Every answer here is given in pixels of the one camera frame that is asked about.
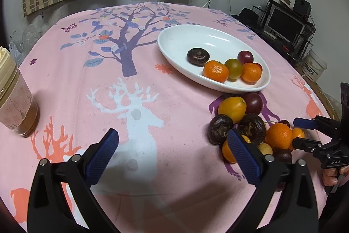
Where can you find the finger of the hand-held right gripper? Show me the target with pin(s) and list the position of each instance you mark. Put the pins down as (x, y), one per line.
(302, 122)
(305, 144)

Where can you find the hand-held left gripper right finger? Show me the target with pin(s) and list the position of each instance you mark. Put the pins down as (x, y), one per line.
(244, 160)

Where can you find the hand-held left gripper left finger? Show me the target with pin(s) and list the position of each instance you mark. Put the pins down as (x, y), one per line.
(102, 158)

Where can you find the small orange mandarin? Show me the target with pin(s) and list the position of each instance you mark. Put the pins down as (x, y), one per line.
(297, 134)

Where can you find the white oval plate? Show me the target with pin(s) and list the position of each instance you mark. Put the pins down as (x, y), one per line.
(177, 42)

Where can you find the person's right hand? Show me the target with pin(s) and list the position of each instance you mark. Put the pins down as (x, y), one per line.
(331, 177)

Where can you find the small dark red fruit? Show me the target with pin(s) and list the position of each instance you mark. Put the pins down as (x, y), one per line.
(259, 67)
(285, 123)

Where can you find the small tan longan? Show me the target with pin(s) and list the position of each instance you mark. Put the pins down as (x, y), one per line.
(265, 149)

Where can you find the yellow-orange oval fruit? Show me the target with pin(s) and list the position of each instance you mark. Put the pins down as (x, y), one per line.
(232, 109)

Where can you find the purple plum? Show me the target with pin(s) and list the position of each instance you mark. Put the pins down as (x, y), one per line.
(245, 56)
(253, 102)

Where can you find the white plastic bucket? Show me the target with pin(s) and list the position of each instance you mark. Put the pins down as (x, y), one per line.
(315, 66)

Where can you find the pink printed tablecloth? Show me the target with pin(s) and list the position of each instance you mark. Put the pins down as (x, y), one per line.
(177, 118)

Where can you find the black metal rack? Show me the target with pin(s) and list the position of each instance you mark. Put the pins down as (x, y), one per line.
(309, 36)

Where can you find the green-red plum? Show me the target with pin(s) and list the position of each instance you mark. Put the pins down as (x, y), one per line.
(234, 68)

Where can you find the glass jar with cream lid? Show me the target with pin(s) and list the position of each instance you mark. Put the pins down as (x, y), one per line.
(16, 107)

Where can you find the black computer monitor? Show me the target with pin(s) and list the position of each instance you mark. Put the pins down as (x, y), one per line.
(285, 24)

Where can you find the black speaker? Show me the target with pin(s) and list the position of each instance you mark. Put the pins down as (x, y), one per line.
(302, 6)

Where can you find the clear plastic bag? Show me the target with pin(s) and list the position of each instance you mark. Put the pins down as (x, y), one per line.
(21, 42)

